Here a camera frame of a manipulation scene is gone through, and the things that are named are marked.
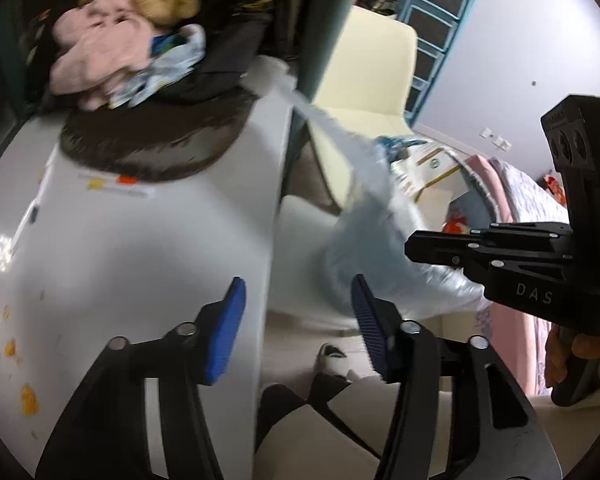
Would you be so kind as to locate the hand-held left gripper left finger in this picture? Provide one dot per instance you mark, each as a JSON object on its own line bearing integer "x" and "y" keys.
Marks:
{"x": 225, "y": 330}

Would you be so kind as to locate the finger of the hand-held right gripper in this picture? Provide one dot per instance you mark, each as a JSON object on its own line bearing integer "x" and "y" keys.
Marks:
{"x": 525, "y": 232}
{"x": 445, "y": 250}

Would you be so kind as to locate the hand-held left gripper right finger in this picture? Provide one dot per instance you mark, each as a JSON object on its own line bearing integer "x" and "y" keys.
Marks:
{"x": 372, "y": 330}

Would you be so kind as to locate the blue trash bag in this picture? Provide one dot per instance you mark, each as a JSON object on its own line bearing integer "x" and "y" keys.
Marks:
{"x": 375, "y": 255}

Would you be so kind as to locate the white gold paper carton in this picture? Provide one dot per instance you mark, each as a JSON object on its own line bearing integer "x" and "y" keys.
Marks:
{"x": 430, "y": 170}

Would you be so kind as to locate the person's right hand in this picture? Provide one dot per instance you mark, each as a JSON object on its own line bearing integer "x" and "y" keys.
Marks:
{"x": 555, "y": 360}

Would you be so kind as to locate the pink blanket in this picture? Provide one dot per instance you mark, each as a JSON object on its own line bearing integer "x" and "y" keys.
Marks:
{"x": 520, "y": 200}

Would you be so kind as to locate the white slipper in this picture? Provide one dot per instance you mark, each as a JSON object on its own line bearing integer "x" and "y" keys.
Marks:
{"x": 330, "y": 355}

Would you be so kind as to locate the cream chair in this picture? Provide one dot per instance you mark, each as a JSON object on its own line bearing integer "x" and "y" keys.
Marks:
{"x": 370, "y": 75}

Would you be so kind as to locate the brown round mat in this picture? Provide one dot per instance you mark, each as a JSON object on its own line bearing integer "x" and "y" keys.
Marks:
{"x": 155, "y": 145}

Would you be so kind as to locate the large orange peel piece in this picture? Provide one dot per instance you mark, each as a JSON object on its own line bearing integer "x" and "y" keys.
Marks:
{"x": 28, "y": 400}

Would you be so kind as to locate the small orange peel piece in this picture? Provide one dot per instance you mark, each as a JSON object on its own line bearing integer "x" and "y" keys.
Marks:
{"x": 11, "y": 347}

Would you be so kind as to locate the blue white printed cloth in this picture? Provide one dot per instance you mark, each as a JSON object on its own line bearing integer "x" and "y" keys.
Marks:
{"x": 172, "y": 62}

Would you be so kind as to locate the dark jacket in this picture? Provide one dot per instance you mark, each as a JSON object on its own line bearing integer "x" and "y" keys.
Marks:
{"x": 230, "y": 35}

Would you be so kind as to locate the pink plush toy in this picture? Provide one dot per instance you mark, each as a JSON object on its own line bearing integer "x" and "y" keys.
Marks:
{"x": 100, "y": 50}

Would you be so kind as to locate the white wall socket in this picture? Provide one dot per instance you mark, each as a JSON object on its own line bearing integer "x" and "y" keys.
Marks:
{"x": 502, "y": 143}

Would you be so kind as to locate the teal post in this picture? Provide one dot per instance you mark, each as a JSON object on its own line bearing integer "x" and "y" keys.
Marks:
{"x": 325, "y": 25}

